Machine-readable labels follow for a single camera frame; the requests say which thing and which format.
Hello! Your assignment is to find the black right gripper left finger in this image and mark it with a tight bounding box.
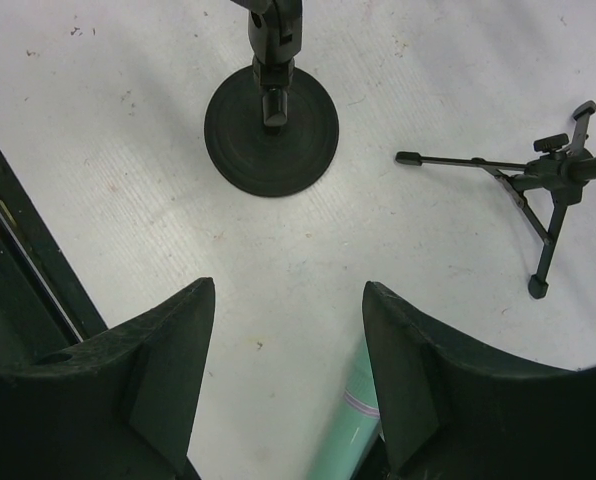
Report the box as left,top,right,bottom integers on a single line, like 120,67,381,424
0,277,215,479

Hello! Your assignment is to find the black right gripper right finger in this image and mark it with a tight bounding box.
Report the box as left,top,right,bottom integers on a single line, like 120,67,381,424
362,281,596,479

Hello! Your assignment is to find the mint green microphone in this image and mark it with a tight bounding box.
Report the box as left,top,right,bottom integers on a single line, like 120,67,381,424
307,339,380,480

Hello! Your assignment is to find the black tripod microphone stand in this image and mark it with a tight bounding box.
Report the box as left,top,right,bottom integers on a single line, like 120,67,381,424
395,100,596,299

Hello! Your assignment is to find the black round base stand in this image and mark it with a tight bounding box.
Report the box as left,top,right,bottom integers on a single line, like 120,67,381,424
204,1,339,198

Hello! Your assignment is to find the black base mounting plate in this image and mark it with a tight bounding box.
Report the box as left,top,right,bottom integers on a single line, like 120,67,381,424
0,150,107,365

